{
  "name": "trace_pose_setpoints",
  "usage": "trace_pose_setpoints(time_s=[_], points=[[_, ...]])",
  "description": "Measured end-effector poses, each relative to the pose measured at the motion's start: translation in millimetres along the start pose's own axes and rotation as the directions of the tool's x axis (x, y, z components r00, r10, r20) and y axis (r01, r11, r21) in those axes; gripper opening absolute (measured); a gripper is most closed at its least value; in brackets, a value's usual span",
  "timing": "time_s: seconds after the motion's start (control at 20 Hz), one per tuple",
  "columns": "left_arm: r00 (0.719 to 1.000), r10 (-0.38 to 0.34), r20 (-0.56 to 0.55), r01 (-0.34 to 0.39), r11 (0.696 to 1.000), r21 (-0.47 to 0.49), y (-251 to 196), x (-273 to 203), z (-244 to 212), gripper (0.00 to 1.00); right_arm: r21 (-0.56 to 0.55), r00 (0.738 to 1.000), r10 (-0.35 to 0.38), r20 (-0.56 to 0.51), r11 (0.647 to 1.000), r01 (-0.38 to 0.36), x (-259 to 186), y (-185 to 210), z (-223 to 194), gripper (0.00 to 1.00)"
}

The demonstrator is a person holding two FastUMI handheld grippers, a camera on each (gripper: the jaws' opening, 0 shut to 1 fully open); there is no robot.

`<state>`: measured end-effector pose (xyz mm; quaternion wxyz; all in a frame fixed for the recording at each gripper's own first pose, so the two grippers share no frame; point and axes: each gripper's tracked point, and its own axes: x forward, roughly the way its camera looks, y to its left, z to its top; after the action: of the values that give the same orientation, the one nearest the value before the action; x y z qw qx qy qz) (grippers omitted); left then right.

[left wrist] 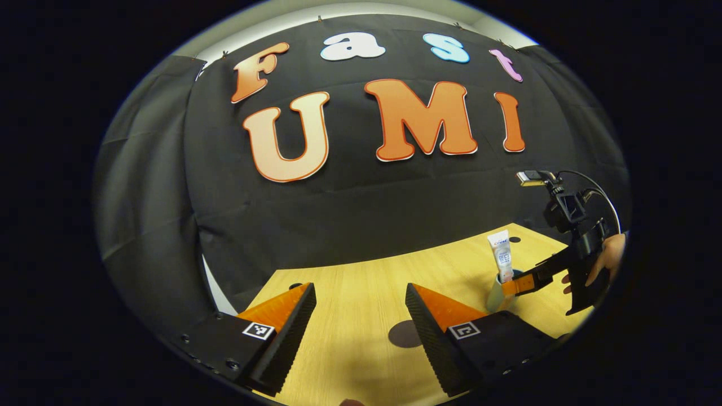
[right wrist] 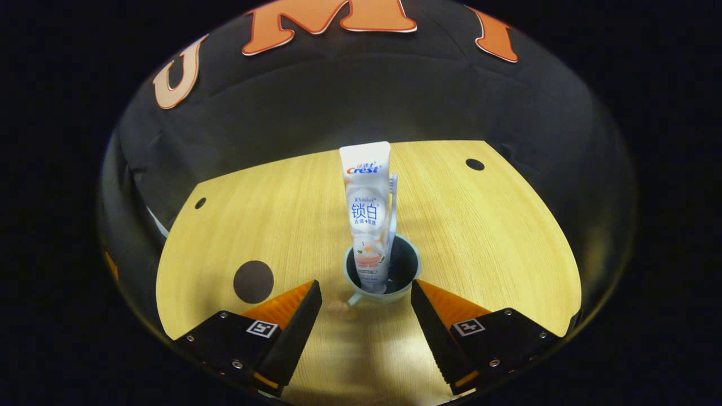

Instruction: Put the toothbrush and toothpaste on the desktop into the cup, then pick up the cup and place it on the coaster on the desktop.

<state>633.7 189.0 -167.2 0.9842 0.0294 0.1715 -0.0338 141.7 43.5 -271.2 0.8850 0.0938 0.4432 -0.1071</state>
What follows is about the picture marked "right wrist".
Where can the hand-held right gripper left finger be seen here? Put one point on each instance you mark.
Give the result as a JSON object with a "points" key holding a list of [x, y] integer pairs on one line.
{"points": [[296, 332]]}

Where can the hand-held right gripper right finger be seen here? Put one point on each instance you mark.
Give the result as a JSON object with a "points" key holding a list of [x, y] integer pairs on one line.
{"points": [[437, 338]]}

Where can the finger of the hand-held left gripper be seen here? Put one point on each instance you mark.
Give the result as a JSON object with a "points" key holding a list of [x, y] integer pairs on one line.
{"points": [[111, 266]]}

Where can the dark brown round coaster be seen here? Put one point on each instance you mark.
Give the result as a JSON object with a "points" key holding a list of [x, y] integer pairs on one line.
{"points": [[254, 282]]}

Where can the white toothpaste tube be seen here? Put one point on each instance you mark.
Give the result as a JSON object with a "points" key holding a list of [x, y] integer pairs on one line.
{"points": [[365, 214]]}

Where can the white toothbrush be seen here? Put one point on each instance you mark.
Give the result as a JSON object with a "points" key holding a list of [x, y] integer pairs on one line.
{"points": [[393, 197]]}

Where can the light wooden desktop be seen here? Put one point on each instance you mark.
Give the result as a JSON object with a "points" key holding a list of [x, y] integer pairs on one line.
{"points": [[485, 248]]}

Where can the white frame bar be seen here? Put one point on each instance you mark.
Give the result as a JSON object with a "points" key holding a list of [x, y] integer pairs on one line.
{"points": [[159, 224]]}

